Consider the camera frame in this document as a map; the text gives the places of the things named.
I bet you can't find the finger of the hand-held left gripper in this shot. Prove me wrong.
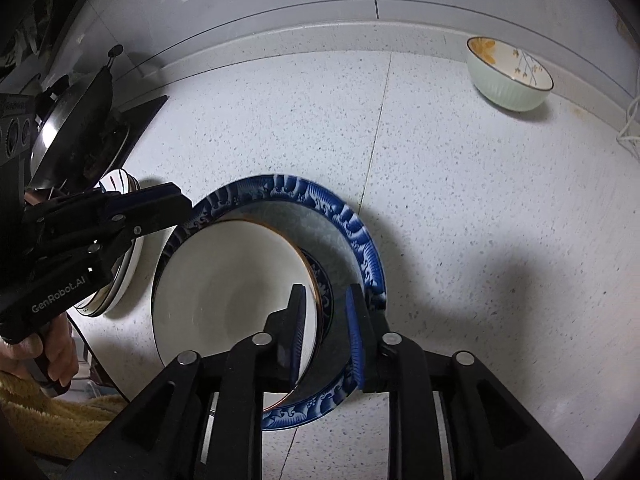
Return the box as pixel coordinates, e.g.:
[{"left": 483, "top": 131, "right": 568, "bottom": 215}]
[
  {"left": 22, "top": 192, "right": 194, "bottom": 286},
  {"left": 100, "top": 182, "right": 183, "bottom": 201}
]

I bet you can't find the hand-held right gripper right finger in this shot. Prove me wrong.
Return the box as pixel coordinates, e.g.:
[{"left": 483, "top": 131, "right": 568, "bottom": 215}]
[{"left": 345, "top": 284, "right": 585, "bottom": 480}]

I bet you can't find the person's left forearm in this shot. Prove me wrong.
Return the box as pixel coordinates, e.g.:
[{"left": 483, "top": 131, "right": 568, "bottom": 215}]
[{"left": 0, "top": 370, "right": 126, "bottom": 461}]

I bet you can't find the black glass gas stove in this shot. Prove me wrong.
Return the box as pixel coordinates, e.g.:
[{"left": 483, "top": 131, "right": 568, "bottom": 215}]
[{"left": 107, "top": 94, "right": 169, "bottom": 171}]

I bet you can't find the black range hood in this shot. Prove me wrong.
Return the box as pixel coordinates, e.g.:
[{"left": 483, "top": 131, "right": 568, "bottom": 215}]
[{"left": 0, "top": 0, "right": 116, "bottom": 92}]

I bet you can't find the steel wok lid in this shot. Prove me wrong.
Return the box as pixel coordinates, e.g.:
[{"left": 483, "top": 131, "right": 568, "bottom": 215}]
[{"left": 30, "top": 45, "right": 126, "bottom": 188}]

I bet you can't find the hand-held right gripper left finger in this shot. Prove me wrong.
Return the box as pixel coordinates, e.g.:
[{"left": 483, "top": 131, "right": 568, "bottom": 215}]
[{"left": 65, "top": 284, "right": 308, "bottom": 480}]

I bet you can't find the blue patterned bowl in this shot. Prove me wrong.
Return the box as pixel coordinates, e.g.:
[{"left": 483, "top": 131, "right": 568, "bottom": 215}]
[{"left": 151, "top": 174, "right": 388, "bottom": 432}]

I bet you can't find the person's left hand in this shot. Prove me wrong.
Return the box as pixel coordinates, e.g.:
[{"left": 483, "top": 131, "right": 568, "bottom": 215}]
[{"left": 0, "top": 310, "right": 81, "bottom": 391}]

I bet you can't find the bear print plate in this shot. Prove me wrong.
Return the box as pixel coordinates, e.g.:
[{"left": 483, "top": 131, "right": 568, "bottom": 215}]
[
  {"left": 102, "top": 235, "right": 145, "bottom": 301},
  {"left": 70, "top": 240, "right": 146, "bottom": 318}
]

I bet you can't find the white plug cable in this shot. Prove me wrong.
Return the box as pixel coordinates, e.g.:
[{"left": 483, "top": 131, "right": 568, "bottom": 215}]
[{"left": 617, "top": 95, "right": 640, "bottom": 161}]

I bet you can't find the black wok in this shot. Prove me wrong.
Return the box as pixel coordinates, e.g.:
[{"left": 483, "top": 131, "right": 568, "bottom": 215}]
[{"left": 75, "top": 110, "right": 133, "bottom": 182}]

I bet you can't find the pale green ribbed bowl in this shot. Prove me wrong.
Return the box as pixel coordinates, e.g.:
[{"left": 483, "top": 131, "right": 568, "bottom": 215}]
[{"left": 466, "top": 36, "right": 555, "bottom": 112}]

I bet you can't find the striped patterned plate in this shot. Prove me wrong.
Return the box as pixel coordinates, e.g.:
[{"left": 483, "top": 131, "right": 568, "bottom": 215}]
[{"left": 97, "top": 167, "right": 143, "bottom": 196}]

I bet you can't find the white bowl with gold rim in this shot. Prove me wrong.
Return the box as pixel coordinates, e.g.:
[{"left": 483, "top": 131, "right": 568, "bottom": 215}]
[{"left": 152, "top": 219, "right": 321, "bottom": 411}]

